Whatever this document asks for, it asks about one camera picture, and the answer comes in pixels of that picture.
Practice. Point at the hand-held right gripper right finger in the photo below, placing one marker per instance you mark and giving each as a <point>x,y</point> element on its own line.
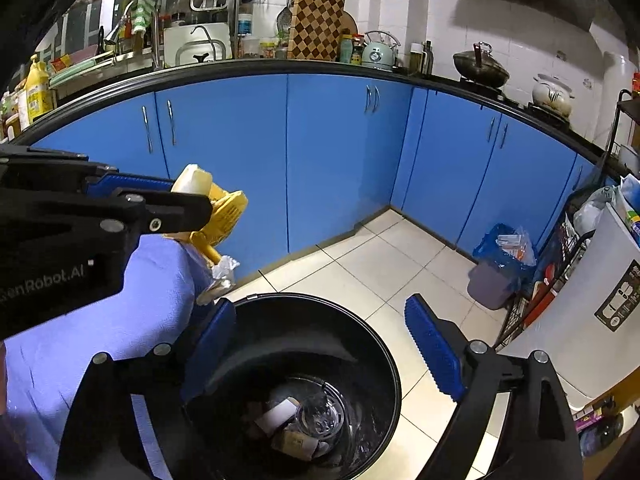
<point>432,350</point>

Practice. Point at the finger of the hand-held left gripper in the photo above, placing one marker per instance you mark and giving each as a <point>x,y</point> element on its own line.
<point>135,182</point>
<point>170,210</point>

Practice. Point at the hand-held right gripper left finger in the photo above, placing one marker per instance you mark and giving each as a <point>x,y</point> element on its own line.
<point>212,347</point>

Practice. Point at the yellow and clear wrapper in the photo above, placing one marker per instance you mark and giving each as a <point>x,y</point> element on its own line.
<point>227,215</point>

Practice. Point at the black trash bin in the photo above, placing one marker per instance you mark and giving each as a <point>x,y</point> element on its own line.
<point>310,330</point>

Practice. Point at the clear round dish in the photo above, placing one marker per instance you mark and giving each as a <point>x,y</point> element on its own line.
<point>320,412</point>

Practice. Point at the small yellow box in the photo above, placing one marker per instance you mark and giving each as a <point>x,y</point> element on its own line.
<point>295,444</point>

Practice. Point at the grey bin with blue bag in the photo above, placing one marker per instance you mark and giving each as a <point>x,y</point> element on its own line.
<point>492,285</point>

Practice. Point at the blue printed tablecloth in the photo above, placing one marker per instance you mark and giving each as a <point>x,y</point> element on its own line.
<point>75,350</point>

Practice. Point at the green plastic tray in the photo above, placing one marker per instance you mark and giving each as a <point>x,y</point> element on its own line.
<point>75,72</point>

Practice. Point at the yellow dish soap bottle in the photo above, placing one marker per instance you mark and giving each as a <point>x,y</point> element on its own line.
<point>39,95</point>

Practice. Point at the chrome kitchen faucet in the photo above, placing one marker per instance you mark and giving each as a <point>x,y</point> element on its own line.
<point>156,45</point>

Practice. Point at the row of condiment jars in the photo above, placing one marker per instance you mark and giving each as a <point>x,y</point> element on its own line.
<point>12,115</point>

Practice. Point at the small chrome tap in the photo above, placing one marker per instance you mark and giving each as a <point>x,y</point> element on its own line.
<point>201,55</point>

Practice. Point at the blue kitchen cabinets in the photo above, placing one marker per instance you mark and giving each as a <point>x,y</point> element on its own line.
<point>325,160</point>

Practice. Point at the green striped dishcloth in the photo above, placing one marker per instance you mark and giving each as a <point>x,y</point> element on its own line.
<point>143,15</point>

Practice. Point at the pink snack packet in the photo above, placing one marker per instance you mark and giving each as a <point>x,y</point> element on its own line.
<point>590,416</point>

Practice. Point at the white jar blue label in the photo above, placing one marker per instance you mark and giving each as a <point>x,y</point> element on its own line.
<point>245,25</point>

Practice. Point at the dark cloth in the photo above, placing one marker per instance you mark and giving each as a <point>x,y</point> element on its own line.
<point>30,5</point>

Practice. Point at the white plastic bag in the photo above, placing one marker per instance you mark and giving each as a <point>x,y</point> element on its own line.
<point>592,212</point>

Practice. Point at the metal skimmer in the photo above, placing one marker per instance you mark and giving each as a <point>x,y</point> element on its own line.
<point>284,20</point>

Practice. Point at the green lid jar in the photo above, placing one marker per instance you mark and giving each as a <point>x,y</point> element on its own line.
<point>346,50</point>

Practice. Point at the checkered wooden cutting board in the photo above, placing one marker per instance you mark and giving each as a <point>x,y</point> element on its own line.
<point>315,20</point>

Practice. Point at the dark sauce jar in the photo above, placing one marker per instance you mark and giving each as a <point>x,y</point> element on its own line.
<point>357,52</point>

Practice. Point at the mint green kettle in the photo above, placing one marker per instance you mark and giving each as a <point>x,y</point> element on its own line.
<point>377,55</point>

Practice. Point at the white ceramic pot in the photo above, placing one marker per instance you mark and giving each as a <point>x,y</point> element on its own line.
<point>550,95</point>

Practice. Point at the black wok with lid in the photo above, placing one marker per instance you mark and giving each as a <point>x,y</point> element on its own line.
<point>480,67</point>

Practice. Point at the glass oil bottle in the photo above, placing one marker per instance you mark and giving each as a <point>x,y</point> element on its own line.
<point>417,60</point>

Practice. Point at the black metal rack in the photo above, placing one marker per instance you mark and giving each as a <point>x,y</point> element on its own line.
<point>619,105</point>

